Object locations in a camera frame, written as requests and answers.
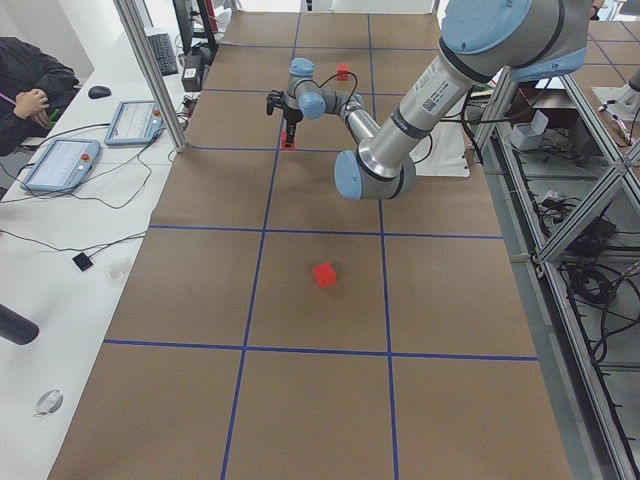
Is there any near teach pendant tablet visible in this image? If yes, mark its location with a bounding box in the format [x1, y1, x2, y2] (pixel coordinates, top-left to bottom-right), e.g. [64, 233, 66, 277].
[21, 138, 102, 194]

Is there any teach pendant tablet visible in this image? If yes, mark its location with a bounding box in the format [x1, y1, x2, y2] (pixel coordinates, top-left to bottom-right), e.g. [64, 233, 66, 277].
[104, 100, 164, 147]
[21, 138, 102, 194]

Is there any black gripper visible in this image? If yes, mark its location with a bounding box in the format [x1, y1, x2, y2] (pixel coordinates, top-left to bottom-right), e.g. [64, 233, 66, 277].
[281, 92, 303, 143]

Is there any black computer mouse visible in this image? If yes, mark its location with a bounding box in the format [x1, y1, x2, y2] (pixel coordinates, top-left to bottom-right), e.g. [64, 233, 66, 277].
[87, 85, 112, 100]

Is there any red block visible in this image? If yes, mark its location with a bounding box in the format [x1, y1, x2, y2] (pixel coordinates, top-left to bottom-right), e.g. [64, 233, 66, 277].
[336, 63, 350, 81]
[312, 263, 337, 289]
[280, 131, 296, 150]

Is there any aluminium frame post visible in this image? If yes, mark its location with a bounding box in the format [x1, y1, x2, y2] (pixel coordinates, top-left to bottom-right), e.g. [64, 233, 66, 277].
[113, 0, 187, 153]

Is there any seated person in black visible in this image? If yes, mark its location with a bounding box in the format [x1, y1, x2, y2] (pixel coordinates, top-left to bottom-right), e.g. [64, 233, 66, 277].
[1, 37, 80, 156]

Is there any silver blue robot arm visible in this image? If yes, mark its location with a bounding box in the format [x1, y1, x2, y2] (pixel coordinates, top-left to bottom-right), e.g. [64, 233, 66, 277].
[266, 0, 590, 200]

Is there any far teach pendant tablet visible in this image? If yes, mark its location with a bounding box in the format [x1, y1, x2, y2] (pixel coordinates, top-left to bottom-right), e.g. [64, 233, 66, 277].
[104, 100, 164, 147]

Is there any black keyboard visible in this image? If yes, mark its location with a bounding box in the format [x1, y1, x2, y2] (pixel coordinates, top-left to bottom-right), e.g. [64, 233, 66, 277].
[147, 33, 179, 76]

